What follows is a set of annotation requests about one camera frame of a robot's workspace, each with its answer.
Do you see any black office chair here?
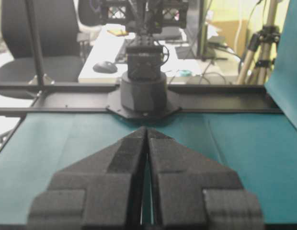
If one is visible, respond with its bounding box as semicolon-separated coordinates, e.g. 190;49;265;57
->
0;0;101;99

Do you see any black keyboard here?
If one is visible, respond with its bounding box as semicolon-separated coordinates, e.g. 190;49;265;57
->
114;39;129;64

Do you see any black vertical frame post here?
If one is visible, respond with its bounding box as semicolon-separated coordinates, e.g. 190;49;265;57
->
24;0;55;87

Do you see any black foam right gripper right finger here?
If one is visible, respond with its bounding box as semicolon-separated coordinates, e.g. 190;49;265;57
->
148;129;263;230

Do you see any black computer mouse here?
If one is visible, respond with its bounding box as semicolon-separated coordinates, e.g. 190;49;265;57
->
92;61;118;74

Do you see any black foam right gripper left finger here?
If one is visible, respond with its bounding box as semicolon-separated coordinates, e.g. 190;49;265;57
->
27;127;147;230

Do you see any black aluminium frame rail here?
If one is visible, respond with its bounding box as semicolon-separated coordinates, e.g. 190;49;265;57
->
0;83;282;120

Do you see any camera tripod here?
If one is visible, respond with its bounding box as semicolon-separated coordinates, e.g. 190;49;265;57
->
235;0;281;85

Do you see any white desk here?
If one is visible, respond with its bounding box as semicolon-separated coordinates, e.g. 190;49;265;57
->
78;24;240;85

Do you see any teal table cloth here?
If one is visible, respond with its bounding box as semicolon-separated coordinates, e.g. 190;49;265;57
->
0;0;297;230

